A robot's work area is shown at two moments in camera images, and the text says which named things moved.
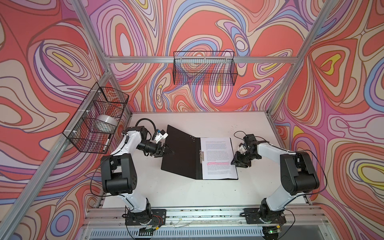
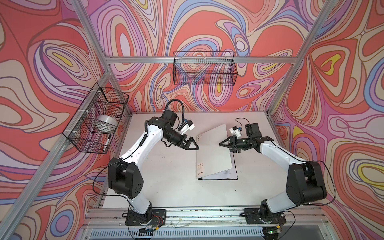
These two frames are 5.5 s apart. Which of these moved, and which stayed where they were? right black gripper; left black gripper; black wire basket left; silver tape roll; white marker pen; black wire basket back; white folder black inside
Moved: white folder black inside; right black gripper; left black gripper
Stayed: black wire basket back; silver tape roll; black wire basket left; white marker pen
